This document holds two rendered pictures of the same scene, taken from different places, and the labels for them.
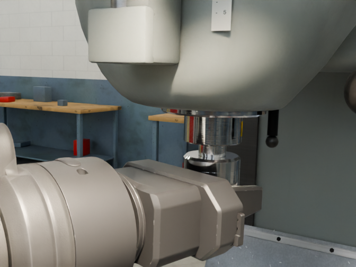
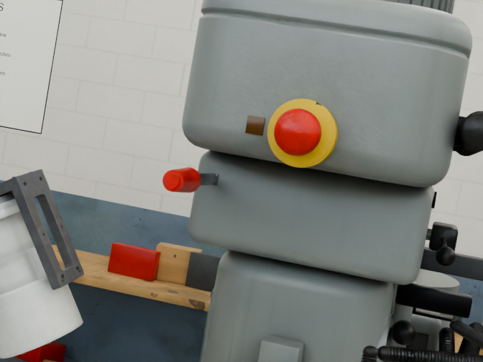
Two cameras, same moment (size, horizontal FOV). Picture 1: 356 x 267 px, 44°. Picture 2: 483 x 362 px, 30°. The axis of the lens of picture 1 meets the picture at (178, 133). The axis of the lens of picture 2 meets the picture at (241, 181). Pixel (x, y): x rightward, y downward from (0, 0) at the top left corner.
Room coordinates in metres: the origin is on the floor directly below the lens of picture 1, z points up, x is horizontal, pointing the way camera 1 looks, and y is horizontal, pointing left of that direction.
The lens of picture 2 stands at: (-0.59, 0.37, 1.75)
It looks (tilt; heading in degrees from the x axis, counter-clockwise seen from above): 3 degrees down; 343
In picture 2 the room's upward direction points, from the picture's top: 10 degrees clockwise
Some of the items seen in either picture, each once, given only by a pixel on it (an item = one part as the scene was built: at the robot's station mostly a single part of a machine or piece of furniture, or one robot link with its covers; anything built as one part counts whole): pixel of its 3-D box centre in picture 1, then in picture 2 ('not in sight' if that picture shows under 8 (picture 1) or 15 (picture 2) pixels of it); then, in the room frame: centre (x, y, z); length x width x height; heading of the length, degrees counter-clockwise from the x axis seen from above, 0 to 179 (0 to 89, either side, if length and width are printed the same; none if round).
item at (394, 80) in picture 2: not in sight; (342, 98); (0.37, -0.04, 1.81); 0.47 x 0.26 x 0.16; 150
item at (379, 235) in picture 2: not in sight; (325, 209); (0.39, -0.05, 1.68); 0.34 x 0.24 x 0.10; 150
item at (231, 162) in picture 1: (211, 160); not in sight; (0.36, -0.03, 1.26); 0.05 x 0.05 x 0.01
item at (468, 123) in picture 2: not in sight; (468, 137); (0.31, -0.17, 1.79); 0.45 x 0.04 x 0.04; 150
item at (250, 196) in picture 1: (238, 205); not in sight; (0.33, -0.05, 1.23); 0.06 x 0.02 x 0.03; 133
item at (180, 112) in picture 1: (213, 107); not in sight; (0.36, -0.03, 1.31); 0.09 x 0.09 x 0.01
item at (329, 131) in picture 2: not in sight; (302, 133); (0.16, 0.09, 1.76); 0.06 x 0.02 x 0.06; 60
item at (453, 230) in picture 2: not in sight; (439, 242); (0.35, -0.18, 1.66); 0.12 x 0.04 x 0.04; 150
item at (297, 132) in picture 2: not in sight; (298, 132); (0.14, 0.10, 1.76); 0.04 x 0.03 x 0.04; 60
